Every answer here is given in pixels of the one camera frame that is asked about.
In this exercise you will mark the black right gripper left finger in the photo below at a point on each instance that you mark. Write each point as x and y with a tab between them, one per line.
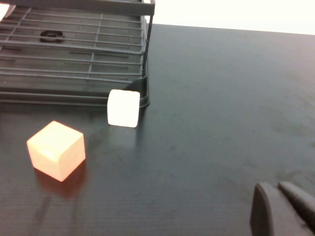
273	216

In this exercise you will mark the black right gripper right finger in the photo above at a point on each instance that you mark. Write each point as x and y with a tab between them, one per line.
300	201

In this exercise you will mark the pink plate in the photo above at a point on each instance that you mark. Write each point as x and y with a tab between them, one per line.
5	11

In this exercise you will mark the white cube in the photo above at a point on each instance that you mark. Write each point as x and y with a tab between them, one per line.
123	108

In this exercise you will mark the orange cube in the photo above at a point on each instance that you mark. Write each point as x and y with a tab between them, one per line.
53	150

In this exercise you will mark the black round drain plug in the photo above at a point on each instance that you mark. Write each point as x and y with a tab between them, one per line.
44	37

